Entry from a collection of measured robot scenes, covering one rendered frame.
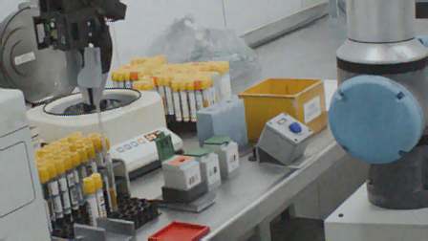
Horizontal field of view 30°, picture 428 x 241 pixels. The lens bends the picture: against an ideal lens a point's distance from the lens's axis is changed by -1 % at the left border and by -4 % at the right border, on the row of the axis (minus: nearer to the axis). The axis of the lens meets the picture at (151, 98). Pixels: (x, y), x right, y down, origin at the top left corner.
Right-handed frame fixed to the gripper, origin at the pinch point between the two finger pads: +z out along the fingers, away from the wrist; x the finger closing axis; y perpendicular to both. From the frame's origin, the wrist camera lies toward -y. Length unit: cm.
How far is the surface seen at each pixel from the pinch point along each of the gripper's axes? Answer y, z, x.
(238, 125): -36.9, 16.0, 1.6
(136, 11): -76, 0, -51
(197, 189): -11.2, 18.7, 8.6
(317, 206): -169, 91, -50
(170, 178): -9.3, 16.4, 5.0
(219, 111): -31.6, 11.7, 1.1
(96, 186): 7.2, 11.7, 3.8
